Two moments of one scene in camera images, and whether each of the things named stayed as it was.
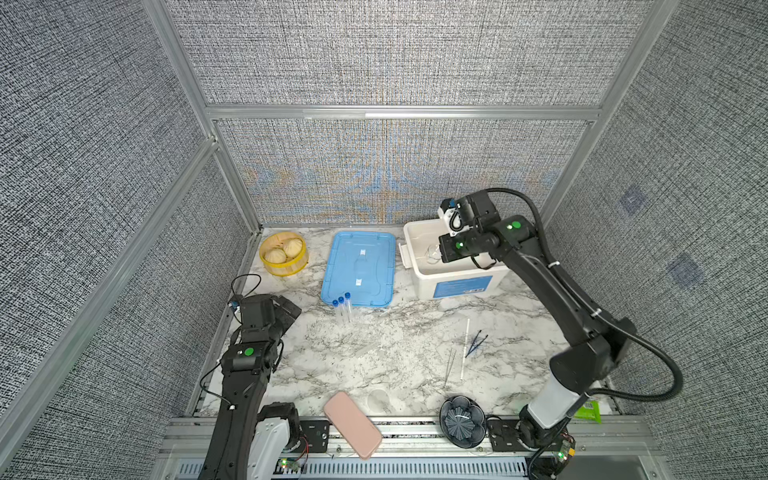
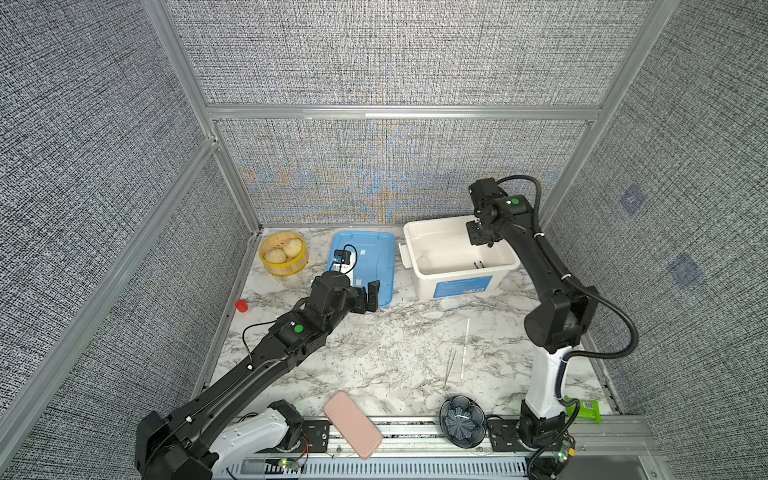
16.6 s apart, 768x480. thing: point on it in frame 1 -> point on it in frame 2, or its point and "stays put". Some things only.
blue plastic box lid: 361,263 stays put
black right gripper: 445,245 -> 473,236
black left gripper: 285,317 -> 361,305
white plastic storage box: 457,279 stays put
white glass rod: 465,349 stays put
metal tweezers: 448,372 stays put
